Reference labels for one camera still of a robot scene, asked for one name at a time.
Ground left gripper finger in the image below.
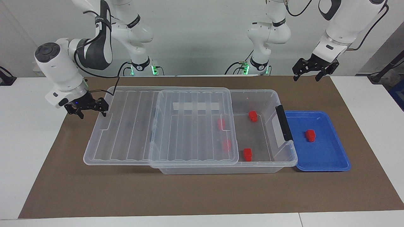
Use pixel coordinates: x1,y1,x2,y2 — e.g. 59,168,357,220
292,58,312,82
315,60,340,82

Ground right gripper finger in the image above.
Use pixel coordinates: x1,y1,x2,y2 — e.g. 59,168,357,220
93,97,110,117
64,103,85,119

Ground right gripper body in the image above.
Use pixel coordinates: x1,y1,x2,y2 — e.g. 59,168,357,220
69,91,96,112

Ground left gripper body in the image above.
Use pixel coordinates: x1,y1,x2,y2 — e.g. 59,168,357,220
307,53,331,71

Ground clear plastic box lid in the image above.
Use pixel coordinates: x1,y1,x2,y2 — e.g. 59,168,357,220
83,86,240,168

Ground black box latch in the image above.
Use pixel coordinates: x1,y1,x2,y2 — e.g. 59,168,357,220
275,105,294,142

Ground clear plastic storage box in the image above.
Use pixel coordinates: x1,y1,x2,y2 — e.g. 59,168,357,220
149,89,298,175

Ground black stand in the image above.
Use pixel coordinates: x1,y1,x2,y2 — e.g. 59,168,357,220
367,50,404,84
0,66,17,86

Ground blue plastic tray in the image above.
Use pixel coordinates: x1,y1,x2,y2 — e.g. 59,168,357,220
285,110,352,172

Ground black cable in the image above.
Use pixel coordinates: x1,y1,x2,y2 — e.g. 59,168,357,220
285,0,313,17
73,39,120,96
224,50,254,75
347,3,389,51
118,61,132,76

